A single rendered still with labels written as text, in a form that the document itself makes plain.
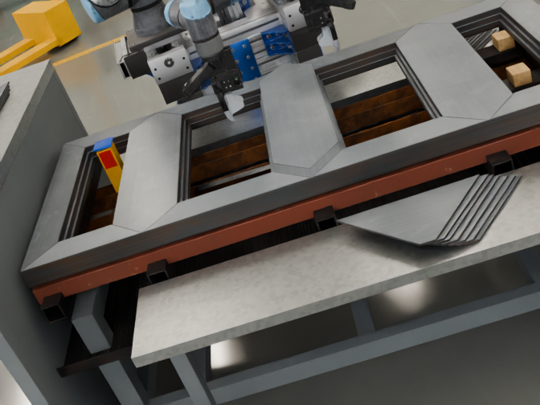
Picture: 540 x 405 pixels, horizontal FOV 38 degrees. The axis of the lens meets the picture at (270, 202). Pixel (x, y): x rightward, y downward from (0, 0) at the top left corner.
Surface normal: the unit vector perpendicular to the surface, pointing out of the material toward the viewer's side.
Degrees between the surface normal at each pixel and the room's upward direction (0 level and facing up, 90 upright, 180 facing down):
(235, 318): 0
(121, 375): 90
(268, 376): 90
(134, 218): 0
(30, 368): 90
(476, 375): 0
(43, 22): 90
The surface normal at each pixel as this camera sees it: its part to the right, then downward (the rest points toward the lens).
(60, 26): 0.71, 0.15
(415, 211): -0.31, -0.81
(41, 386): 0.95, -0.31
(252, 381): 0.07, 0.51
